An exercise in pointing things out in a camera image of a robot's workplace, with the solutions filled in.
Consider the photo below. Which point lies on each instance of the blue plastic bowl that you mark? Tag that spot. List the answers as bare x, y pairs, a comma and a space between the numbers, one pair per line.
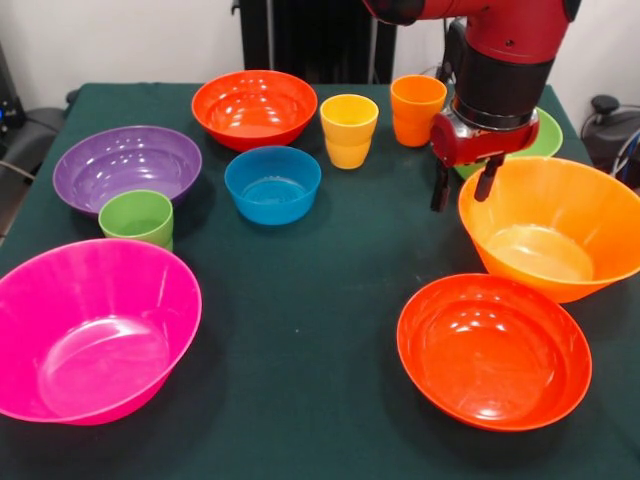
272, 190

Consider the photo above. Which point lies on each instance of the red plastic bowl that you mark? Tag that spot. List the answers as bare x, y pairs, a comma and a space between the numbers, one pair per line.
490, 360
255, 115

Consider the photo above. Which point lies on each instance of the pink plastic bowl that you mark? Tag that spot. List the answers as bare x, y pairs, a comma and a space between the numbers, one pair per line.
100, 320

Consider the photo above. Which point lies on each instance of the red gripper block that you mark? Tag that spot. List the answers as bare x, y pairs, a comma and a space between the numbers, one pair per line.
475, 147

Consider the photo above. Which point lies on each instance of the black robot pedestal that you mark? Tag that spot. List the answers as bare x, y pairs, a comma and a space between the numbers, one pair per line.
300, 40

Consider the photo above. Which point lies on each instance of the purple plastic bowl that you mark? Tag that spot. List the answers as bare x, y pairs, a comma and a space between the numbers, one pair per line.
125, 165

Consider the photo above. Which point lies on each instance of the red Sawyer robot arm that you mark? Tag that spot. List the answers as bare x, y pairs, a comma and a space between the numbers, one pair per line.
510, 35

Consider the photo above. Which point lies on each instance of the yellow plastic cup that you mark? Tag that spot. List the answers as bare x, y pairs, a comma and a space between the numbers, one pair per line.
347, 140

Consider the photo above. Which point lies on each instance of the orange plastic cup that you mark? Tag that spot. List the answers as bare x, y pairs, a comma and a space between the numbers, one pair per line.
415, 115

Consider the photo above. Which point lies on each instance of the green plastic cup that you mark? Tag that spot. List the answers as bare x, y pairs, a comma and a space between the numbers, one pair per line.
135, 217

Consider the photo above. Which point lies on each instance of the green plastic bowl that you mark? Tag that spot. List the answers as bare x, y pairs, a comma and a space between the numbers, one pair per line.
547, 135

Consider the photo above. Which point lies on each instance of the dark green table cloth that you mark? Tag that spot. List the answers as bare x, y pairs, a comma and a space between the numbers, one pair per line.
310, 280

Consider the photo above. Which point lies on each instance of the orange plastic bowl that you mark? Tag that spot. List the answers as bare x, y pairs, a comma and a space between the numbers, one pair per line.
550, 210

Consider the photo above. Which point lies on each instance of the black computer tower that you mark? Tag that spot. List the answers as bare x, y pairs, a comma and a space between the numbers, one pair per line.
7, 85

